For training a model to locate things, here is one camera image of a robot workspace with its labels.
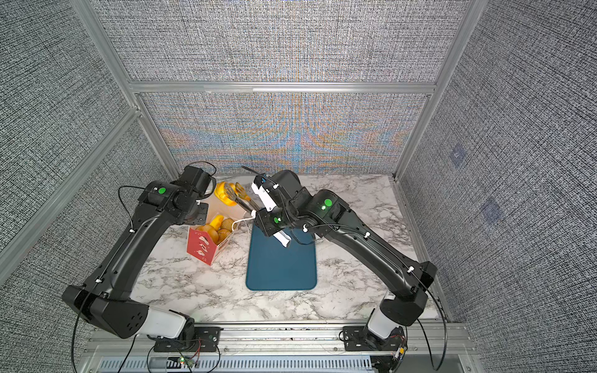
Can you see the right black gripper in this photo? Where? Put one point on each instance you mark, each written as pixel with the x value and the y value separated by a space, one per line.
pixel 268 224

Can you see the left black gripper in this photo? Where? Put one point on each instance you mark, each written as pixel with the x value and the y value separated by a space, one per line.
pixel 203 218

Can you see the yellow striped croissant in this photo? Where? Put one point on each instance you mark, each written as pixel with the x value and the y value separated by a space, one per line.
pixel 217 221

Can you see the knot shaped bread roll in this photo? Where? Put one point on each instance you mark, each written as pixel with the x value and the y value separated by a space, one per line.
pixel 213 233

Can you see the red white paper gift bag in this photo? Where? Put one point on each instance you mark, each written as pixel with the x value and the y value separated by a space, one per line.
pixel 206 241

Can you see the small round crusty bun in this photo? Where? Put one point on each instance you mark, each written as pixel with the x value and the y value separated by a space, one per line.
pixel 227 224

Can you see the striped yellow bun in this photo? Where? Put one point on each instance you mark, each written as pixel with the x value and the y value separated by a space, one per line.
pixel 228 192

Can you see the flaky braided pastry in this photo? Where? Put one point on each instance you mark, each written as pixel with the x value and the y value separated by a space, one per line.
pixel 223 235

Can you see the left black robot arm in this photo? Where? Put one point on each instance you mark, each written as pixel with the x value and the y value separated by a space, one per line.
pixel 104 299

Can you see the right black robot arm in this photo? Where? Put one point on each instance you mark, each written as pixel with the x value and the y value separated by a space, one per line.
pixel 289 206

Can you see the teal rectangular tray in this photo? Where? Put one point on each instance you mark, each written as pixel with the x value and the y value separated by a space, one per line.
pixel 274 267

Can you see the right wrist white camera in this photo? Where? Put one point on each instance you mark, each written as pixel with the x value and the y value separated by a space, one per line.
pixel 259 189

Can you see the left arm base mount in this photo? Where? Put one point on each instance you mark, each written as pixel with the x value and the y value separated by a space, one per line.
pixel 196 338

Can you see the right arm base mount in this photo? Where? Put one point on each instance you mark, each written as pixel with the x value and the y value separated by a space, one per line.
pixel 360 338

